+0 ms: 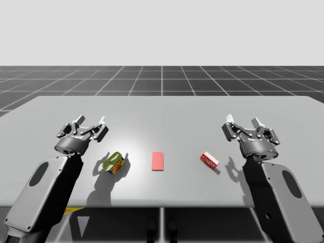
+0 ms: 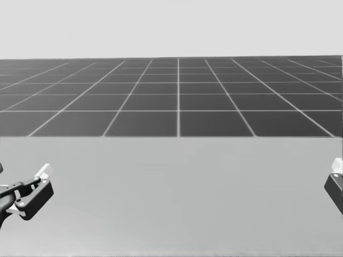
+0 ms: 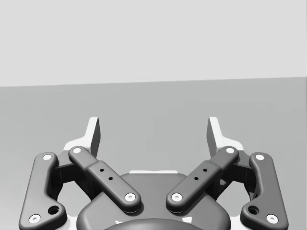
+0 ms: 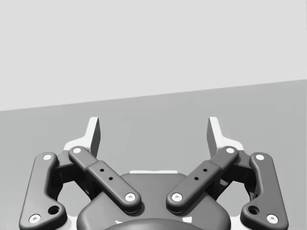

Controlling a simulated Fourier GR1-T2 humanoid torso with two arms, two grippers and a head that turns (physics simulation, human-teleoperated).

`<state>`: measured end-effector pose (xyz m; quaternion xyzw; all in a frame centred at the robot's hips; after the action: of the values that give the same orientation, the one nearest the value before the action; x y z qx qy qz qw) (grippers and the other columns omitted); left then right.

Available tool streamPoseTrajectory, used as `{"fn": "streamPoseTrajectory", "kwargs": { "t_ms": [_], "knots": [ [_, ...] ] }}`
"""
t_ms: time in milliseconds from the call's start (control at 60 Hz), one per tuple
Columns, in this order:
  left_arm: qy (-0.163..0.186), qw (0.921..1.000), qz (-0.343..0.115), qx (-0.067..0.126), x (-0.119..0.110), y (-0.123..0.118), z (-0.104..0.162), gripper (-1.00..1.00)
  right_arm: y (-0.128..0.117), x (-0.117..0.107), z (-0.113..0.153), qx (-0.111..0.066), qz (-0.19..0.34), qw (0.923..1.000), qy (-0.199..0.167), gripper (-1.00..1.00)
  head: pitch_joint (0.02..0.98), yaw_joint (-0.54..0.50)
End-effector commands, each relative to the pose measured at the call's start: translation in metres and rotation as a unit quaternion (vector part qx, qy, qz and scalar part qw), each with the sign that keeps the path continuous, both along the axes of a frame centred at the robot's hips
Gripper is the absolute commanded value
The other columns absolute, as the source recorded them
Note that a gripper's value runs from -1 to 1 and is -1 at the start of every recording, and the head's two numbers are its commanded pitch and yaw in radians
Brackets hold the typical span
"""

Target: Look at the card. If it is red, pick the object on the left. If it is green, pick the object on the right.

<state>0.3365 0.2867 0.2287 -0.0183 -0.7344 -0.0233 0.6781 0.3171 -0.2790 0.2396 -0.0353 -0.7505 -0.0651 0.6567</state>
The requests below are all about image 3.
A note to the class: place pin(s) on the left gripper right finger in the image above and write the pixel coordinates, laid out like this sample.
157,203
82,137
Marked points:
199,176

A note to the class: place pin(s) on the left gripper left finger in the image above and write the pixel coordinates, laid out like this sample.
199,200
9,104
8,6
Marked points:
108,177

